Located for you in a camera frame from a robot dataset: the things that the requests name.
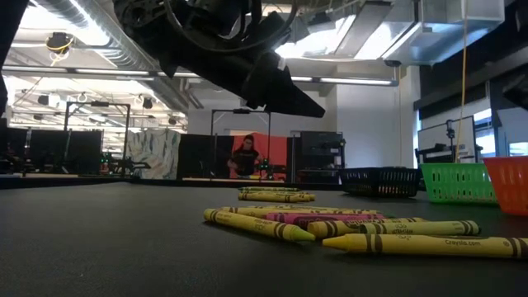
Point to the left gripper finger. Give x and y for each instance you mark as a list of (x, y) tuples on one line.
[(280, 90)]

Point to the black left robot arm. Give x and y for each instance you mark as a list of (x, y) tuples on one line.
[(136, 16)]

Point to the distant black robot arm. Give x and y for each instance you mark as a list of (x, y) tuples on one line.
[(123, 163)]

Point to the small black robot arm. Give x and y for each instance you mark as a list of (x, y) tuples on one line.
[(273, 168)]

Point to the red cloth backdrop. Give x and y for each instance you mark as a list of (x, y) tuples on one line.
[(274, 148)]

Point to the black equipment rack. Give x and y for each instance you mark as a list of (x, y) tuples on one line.
[(321, 152)]

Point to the person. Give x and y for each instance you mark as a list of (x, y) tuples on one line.
[(245, 158)]

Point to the black partition panel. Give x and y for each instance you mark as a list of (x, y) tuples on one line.
[(49, 150), (202, 156)]

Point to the yellow crayon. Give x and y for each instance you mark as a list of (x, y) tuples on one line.
[(276, 197), (420, 227), (425, 244), (334, 228), (243, 210), (284, 192), (313, 210)]

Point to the white patterned sheet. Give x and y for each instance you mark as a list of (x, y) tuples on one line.
[(152, 152)]

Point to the long ceiling light strip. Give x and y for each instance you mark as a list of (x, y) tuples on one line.
[(103, 72)]

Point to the black plastic basket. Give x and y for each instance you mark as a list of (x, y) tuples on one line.
[(379, 183)]

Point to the green-yellow crayon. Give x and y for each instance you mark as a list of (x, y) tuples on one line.
[(255, 224)]

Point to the white display board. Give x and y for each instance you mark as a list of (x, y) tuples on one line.
[(433, 140)]

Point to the green plastic basket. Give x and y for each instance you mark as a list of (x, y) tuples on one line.
[(453, 185)]

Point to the orange plastic basket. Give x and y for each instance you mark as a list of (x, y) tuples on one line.
[(509, 185)]

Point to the black camera gantry frame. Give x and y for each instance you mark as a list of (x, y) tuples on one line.
[(241, 111), (99, 104)]

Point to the silver spiral duct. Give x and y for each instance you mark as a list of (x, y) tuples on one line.
[(95, 37)]

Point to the black aluminium table frame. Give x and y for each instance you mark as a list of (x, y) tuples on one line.
[(165, 184)]

